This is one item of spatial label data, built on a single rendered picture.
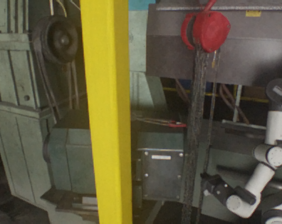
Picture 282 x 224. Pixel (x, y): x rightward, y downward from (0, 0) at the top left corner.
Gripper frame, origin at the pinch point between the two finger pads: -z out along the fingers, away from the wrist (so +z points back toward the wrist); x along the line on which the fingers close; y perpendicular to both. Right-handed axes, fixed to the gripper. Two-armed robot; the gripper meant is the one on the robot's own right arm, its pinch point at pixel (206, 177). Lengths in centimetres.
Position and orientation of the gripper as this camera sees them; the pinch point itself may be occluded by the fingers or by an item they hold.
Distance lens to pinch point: 123.4
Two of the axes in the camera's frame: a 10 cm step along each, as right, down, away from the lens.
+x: 9.2, -1.4, 3.7
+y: 0.0, -9.3, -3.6
